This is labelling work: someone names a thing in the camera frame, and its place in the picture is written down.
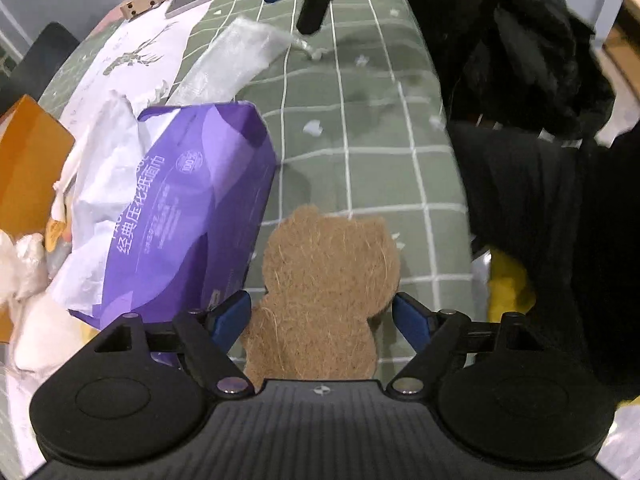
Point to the orange cardboard box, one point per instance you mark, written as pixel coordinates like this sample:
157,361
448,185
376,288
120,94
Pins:
27,160

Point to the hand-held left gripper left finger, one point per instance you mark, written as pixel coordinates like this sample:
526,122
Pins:
232,317

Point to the person in black clothes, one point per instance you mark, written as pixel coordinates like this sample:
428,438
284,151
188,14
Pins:
530,135

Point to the brown bear-shaped coir pad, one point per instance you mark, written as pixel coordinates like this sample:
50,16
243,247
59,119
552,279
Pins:
320,280

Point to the black chair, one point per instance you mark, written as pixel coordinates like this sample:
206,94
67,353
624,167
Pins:
42,60

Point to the yellow cloth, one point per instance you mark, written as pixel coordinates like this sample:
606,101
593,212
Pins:
510,285

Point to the white tissue scrap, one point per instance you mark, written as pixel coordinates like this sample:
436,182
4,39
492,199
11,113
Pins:
313,127
360,61
310,50

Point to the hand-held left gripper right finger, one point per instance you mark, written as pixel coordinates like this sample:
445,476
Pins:
410,320

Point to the beige power strip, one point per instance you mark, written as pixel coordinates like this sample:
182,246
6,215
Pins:
142,2

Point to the white printed table runner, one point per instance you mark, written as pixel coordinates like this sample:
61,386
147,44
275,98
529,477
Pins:
130,60

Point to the purple tissue pack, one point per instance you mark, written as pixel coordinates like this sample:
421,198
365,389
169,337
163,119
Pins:
190,210

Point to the white tissue sheet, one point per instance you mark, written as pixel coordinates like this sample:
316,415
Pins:
107,175

